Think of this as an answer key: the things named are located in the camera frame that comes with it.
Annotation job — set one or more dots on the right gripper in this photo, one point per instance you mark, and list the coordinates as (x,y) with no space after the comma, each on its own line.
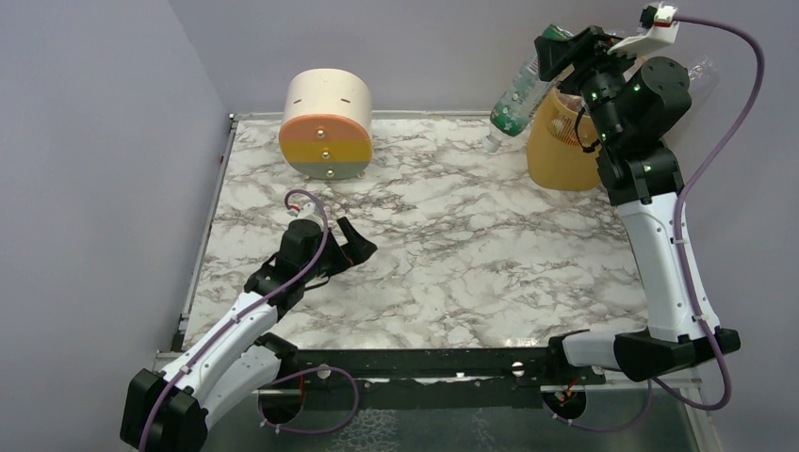
(578,55)

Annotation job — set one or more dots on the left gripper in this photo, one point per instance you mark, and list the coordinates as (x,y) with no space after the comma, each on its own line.
(335,250)

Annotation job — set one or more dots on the green tinted plastic bottle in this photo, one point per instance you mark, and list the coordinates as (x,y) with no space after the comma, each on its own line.
(514,110)

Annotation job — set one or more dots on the blue label water bottle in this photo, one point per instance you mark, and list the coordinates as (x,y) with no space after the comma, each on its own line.
(703,74)

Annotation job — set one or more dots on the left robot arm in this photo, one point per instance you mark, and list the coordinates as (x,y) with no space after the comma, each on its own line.
(174,409)

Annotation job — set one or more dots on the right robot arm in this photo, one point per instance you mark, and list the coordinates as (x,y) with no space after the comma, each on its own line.
(631,109)

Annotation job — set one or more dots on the yellow mesh plastic bin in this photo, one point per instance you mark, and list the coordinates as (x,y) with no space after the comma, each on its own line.
(555,155)

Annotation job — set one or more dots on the cream and orange cylinder box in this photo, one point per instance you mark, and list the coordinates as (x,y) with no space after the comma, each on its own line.
(325,132)

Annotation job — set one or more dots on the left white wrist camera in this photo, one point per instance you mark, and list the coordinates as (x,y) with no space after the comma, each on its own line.
(308,211)

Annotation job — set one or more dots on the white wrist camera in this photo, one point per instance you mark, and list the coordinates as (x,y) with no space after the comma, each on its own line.
(308,211)
(658,28)

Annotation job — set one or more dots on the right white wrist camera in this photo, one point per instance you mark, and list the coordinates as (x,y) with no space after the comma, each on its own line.
(658,28)

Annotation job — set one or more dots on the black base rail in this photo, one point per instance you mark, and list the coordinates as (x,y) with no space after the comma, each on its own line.
(411,379)

